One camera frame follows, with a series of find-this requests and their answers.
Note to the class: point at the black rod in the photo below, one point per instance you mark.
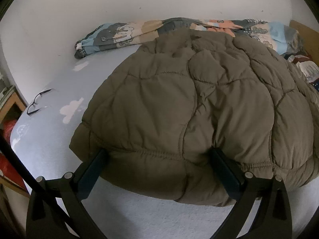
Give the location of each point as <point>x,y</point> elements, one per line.
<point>25,169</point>

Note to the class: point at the wooden shelf unit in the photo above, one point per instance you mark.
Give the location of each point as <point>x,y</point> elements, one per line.
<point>15,98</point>

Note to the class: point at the olive quilted hooded jacket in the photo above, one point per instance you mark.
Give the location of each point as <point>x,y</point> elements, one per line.
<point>174,109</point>

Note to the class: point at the wooden headboard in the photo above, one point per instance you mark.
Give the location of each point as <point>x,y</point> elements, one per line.
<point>306,34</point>

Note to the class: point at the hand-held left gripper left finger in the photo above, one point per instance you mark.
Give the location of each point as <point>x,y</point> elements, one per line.
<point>92,171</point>

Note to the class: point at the patchwork cartoon quilt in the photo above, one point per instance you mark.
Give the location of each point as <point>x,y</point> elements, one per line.
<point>117,33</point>

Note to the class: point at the red bag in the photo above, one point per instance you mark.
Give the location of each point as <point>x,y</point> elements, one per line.
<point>7,164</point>

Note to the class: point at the blue star print pillow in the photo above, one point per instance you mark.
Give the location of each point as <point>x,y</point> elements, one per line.
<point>316,86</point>

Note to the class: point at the black frame eyeglasses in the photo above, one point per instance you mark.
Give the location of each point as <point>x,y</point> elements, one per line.
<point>39,95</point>

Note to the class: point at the red striped pillow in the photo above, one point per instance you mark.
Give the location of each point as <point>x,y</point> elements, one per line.
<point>307,67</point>

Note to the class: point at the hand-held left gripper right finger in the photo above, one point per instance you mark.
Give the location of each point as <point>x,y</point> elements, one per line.
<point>226,176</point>

